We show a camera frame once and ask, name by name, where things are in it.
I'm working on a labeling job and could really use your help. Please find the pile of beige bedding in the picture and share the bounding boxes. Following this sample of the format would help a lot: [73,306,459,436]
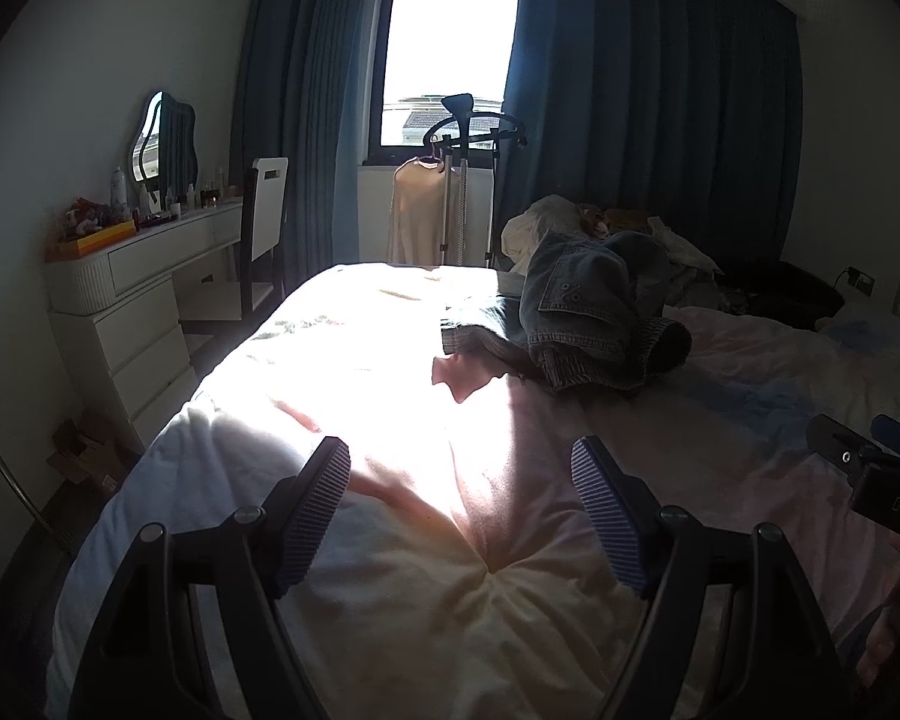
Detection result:
[500,193,718,275]

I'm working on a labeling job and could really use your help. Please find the window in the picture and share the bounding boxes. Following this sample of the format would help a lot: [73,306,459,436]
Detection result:
[364,0,517,166]

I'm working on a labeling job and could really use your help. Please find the white backed chair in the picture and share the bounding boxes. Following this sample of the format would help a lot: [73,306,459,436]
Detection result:
[178,156,292,324]

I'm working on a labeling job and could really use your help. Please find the metal clothes rack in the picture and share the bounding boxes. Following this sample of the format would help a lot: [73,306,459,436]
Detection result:
[0,450,55,536]

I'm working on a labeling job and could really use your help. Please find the right teal curtain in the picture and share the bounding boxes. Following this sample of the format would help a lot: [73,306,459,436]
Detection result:
[496,0,803,270]

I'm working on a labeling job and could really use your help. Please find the wall power socket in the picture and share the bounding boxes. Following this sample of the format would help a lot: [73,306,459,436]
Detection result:
[847,266,875,298]

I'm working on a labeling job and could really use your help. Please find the garment steamer stand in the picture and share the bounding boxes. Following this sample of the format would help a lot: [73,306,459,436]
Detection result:
[422,93,528,268]

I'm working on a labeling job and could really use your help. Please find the orange tray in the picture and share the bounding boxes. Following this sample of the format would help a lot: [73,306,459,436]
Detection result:
[45,220,137,262]

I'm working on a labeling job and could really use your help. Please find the blue denim jeans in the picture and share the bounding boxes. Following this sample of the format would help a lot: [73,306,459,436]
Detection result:
[440,231,697,395]

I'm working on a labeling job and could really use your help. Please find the white dressing table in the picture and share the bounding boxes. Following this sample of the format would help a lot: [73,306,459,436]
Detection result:
[43,202,242,454]

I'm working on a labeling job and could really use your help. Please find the black armchair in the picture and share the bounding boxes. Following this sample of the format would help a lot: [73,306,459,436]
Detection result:
[717,260,845,330]

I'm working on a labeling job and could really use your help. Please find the beige hanging garment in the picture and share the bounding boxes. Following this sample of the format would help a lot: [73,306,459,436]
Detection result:
[386,158,466,266]

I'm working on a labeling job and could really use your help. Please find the cardboard box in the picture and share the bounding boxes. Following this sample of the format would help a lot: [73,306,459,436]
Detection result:
[46,411,139,497]

